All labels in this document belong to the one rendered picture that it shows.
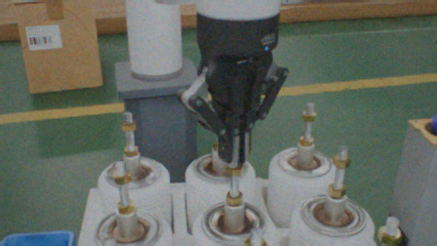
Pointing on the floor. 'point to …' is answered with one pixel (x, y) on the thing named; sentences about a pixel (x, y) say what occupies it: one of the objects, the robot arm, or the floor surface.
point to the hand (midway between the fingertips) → (234, 145)
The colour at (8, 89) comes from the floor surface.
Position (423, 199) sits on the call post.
